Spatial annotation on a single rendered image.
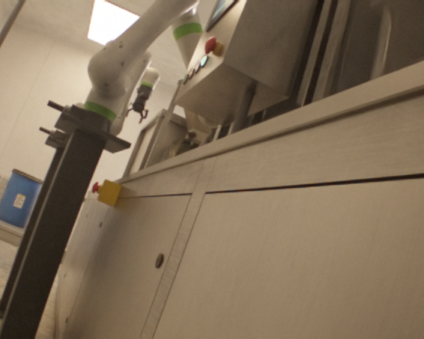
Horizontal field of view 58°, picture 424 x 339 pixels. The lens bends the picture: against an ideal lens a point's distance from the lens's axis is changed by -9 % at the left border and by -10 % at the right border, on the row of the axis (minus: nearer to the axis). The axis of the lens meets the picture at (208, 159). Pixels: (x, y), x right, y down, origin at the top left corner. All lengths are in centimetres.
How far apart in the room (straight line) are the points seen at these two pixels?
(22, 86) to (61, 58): 65
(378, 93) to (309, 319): 15
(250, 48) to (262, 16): 8
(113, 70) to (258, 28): 63
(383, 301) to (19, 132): 556
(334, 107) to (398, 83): 7
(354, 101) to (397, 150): 6
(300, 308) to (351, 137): 12
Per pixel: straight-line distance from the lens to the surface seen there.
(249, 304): 32
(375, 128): 27
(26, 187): 495
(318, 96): 72
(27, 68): 588
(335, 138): 30
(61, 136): 216
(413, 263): 21
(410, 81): 25
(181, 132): 236
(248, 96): 83
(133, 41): 138
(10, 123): 572
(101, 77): 134
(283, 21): 87
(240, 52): 79
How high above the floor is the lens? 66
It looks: 12 degrees up
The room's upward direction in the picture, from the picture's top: 20 degrees clockwise
